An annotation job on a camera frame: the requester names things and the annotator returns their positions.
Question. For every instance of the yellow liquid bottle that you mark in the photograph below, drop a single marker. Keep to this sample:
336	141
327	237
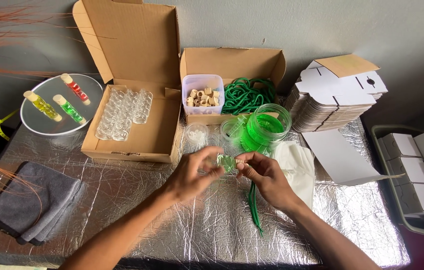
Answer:
43	106

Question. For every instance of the person's right hand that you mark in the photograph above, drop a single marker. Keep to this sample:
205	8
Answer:
272	183

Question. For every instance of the heap of white stoppers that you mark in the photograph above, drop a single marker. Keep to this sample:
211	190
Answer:
197	135

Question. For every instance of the round mirror plate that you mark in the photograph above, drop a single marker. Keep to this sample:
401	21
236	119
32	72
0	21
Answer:
50	90

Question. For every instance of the red liquid bottle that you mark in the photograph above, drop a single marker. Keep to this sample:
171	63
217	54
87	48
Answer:
75	89

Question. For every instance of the grey plastic crate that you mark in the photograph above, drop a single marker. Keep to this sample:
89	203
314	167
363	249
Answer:
407	225

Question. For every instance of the single flat white carton sheet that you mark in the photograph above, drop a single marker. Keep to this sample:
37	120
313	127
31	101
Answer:
341	159

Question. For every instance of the clear plastic container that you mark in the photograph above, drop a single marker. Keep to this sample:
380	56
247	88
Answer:
202	80

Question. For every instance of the group of clear glass bottles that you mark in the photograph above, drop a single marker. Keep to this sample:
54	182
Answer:
121	112

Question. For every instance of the plastic syringe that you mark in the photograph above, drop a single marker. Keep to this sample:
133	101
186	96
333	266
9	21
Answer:
236	126

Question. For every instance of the wooden bottle cap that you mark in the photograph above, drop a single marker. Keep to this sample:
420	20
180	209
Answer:
240	162

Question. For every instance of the green liquid bottle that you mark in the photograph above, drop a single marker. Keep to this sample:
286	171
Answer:
69	108

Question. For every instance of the clear jar of green liquid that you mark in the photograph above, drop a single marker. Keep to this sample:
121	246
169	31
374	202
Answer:
268	127

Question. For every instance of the grey folded cloth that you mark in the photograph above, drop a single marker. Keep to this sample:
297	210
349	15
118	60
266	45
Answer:
31	202

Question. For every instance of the small green glass bottle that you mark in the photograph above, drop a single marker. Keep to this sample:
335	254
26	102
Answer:
227	163

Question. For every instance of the large open cardboard box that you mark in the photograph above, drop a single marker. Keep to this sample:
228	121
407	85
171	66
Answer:
133	45

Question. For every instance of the stack of flat white cartons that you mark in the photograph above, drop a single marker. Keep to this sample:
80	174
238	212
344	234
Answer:
328	105

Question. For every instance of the heap of wooden caps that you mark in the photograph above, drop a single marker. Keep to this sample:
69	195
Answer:
203	97

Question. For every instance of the silver foil table cover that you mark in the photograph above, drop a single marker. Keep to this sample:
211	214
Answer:
197	232

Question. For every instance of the group of folded white boxes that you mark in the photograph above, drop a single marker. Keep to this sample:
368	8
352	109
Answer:
418	176

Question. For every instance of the small open cardboard box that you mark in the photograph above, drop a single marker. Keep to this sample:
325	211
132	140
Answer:
230	62

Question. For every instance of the person's left hand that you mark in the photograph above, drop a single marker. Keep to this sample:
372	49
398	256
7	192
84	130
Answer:
187	176

